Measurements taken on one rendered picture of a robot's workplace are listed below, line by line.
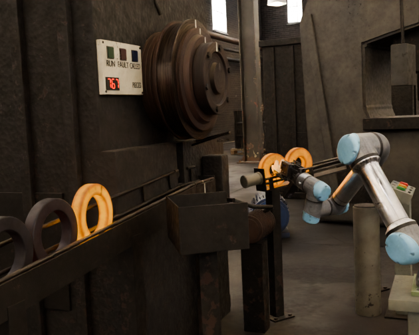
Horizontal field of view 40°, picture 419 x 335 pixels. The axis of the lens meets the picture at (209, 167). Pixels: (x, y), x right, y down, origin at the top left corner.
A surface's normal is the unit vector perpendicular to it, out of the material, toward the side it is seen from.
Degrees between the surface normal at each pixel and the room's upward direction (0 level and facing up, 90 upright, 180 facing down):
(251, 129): 90
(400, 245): 96
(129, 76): 90
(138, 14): 90
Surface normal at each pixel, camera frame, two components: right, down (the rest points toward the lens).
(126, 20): 0.92, 0.00
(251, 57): -0.39, 0.11
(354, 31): -0.60, 0.10
